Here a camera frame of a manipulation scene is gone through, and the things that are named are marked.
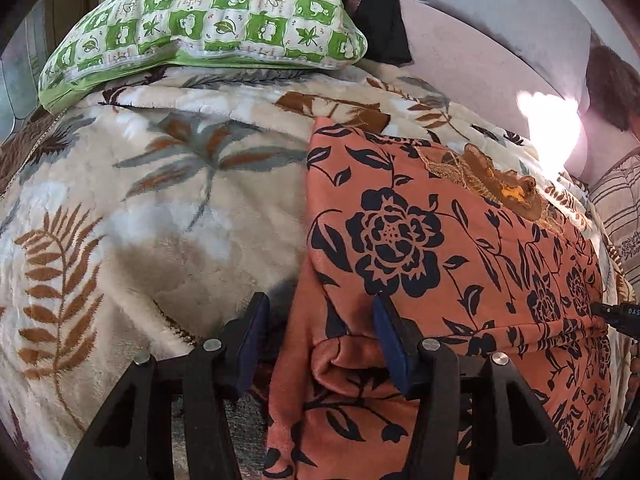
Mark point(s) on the striped pillow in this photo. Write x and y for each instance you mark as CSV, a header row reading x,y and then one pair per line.
x,y
620,205

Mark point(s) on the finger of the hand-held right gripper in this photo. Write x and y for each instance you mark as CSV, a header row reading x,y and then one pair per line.
x,y
617,314

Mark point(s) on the green checked pillow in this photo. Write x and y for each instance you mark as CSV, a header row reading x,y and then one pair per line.
x,y
200,15

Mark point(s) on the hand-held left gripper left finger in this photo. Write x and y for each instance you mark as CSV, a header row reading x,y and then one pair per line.
x,y
251,342

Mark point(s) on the black cloth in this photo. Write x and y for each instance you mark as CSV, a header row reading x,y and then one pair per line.
x,y
380,15

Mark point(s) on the pink bed sheet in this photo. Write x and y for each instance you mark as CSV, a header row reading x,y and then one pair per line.
x,y
450,55

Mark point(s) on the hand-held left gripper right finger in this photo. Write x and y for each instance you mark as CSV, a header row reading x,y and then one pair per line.
x,y
395,347

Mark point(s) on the grey pillow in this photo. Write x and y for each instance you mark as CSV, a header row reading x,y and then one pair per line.
x,y
500,10

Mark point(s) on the orange floral garment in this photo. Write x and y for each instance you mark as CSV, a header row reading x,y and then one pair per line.
x,y
450,280

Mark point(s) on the cream leaf-print blanket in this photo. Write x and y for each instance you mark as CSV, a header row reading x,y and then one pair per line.
x,y
150,185

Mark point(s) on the brown furry cushion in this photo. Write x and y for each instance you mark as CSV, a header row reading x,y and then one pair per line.
x,y
615,90

